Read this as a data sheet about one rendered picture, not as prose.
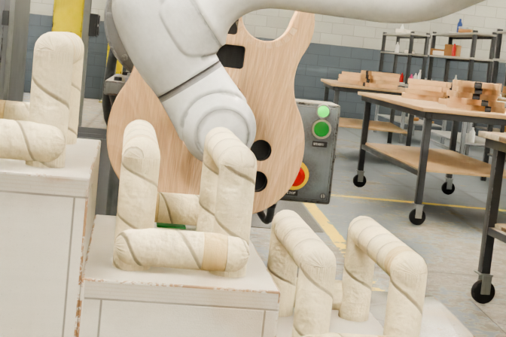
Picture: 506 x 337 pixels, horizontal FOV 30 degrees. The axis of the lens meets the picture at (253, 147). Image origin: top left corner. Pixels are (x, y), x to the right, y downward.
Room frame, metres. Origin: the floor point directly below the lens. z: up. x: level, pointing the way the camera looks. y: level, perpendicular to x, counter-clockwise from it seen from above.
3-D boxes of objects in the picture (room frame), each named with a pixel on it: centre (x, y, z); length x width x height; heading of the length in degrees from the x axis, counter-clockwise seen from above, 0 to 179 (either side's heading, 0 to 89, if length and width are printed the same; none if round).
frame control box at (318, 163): (1.96, -0.05, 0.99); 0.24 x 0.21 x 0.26; 5
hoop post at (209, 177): (0.96, 0.03, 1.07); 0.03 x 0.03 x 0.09
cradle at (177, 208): (0.96, 0.08, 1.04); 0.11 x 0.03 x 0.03; 99
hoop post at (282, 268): (0.97, -0.04, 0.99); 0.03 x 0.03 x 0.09
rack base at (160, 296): (0.87, 0.06, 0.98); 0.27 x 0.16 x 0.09; 9
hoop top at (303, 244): (0.89, -0.05, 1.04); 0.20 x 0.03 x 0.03; 8
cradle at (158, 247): (0.78, 0.05, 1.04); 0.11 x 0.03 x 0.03; 99
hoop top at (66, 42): (0.85, 0.18, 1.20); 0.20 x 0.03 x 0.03; 8
